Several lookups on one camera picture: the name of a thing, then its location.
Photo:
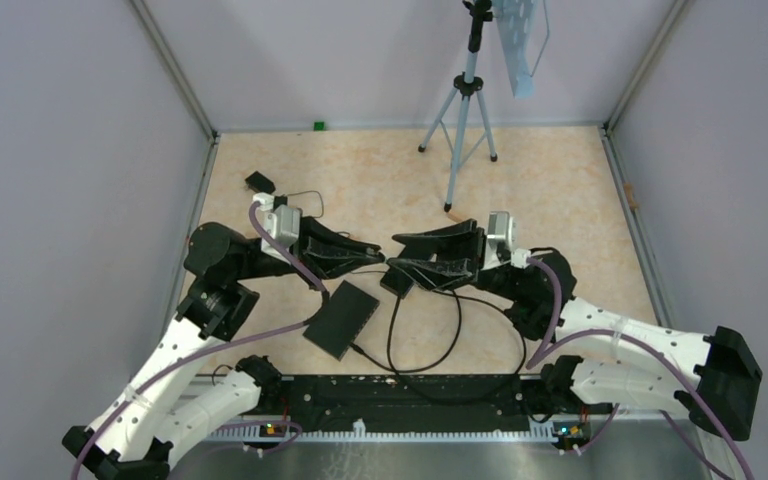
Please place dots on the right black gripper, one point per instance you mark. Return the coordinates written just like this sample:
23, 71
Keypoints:
463, 240

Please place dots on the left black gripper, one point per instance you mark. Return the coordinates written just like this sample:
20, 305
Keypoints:
317, 240

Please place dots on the black network switch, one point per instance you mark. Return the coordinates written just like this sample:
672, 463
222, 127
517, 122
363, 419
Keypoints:
397, 282
337, 325

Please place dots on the black power adapter with cord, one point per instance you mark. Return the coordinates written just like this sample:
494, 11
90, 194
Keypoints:
257, 183

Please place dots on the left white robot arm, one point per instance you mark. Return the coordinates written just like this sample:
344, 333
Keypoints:
143, 434

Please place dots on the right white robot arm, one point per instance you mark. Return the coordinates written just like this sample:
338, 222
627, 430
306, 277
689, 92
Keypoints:
586, 353

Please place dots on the long wooden block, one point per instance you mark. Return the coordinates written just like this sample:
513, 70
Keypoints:
454, 217

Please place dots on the perforated white panel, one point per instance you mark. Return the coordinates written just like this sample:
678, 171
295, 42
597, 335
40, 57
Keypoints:
524, 31

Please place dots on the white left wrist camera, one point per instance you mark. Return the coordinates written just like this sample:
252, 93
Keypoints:
272, 215

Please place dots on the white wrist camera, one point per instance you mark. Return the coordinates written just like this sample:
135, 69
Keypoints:
272, 215
499, 238

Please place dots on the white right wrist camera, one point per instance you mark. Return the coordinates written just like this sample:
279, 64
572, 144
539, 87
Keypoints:
499, 238

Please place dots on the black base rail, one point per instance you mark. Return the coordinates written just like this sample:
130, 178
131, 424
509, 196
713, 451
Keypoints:
416, 404

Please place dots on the silver camera tripod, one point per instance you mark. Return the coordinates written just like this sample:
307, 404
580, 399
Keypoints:
466, 86

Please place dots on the wooden block on frame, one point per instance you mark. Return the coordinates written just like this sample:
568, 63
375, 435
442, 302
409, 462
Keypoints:
630, 197

